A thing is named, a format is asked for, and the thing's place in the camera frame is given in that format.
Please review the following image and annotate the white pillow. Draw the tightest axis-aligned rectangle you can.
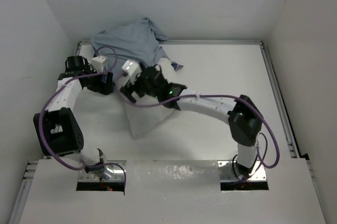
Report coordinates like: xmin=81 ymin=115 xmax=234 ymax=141
xmin=125 ymin=58 xmax=179 ymax=137

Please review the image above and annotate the blue patterned pillowcase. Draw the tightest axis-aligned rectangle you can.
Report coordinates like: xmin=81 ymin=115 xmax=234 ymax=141
xmin=91 ymin=18 xmax=183 ymax=91

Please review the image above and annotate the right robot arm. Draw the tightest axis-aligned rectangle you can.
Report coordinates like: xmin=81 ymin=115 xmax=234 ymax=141
xmin=119 ymin=60 xmax=262 ymax=177

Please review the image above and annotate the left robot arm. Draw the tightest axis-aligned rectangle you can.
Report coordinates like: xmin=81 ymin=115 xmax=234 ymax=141
xmin=33 ymin=55 xmax=113 ymax=177

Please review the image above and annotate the white front cover board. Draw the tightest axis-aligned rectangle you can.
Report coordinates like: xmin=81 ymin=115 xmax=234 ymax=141
xmin=21 ymin=159 xmax=325 ymax=223

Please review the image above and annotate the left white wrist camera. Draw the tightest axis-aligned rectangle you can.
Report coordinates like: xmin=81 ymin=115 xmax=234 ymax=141
xmin=91 ymin=55 xmax=108 ymax=73

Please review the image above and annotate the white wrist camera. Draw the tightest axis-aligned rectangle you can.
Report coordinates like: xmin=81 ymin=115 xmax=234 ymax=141
xmin=122 ymin=60 xmax=142 ymax=83
xmin=91 ymin=55 xmax=108 ymax=73

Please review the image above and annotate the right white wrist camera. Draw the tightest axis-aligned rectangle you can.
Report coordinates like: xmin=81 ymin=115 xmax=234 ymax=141
xmin=122 ymin=60 xmax=142 ymax=83

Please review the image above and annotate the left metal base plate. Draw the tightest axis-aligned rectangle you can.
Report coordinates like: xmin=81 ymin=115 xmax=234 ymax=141
xmin=78 ymin=160 xmax=127 ymax=182

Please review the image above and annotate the metal base plate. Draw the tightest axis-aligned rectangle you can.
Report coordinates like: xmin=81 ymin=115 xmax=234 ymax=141
xmin=218 ymin=159 xmax=269 ymax=182
xmin=78 ymin=160 xmax=127 ymax=182

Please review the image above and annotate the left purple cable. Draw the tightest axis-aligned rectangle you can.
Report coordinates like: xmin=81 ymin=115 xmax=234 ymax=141
xmin=38 ymin=46 xmax=127 ymax=190

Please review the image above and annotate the purple cable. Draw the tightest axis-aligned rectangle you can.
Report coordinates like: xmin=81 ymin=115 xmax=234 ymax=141
xmin=115 ymin=75 xmax=281 ymax=182
xmin=38 ymin=46 xmax=127 ymax=190

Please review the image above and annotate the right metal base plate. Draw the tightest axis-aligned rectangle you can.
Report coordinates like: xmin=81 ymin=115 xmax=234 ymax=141
xmin=218 ymin=159 xmax=269 ymax=182

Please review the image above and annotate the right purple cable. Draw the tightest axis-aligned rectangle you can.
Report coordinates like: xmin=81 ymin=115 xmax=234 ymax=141
xmin=115 ymin=75 xmax=281 ymax=182

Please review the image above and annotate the aluminium table frame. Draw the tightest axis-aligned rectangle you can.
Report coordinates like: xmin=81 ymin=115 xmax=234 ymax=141
xmin=7 ymin=39 xmax=316 ymax=224

